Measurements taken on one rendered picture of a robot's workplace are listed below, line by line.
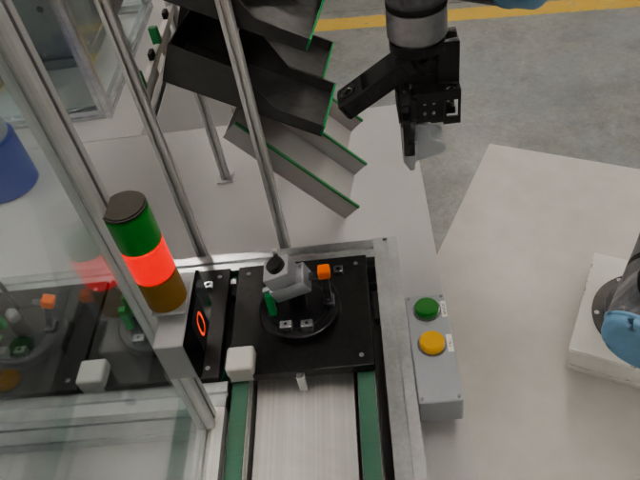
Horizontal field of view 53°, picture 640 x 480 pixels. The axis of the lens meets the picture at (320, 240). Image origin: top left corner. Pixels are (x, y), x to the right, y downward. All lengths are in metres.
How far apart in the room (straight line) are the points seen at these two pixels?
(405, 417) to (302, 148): 0.56
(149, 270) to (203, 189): 0.87
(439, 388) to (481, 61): 2.71
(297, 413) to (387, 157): 0.73
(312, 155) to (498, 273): 0.43
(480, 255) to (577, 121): 1.89
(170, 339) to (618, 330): 0.58
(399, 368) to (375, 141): 0.73
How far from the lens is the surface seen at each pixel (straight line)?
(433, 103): 0.88
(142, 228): 0.71
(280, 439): 1.07
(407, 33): 0.82
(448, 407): 1.04
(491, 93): 3.33
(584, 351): 1.15
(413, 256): 1.34
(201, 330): 0.86
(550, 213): 1.44
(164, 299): 0.79
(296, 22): 1.09
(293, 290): 1.05
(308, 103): 1.17
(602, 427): 1.15
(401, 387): 1.05
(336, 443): 1.05
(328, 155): 1.31
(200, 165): 1.68
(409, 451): 1.00
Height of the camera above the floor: 1.85
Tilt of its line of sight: 45 degrees down
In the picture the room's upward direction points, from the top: 11 degrees counter-clockwise
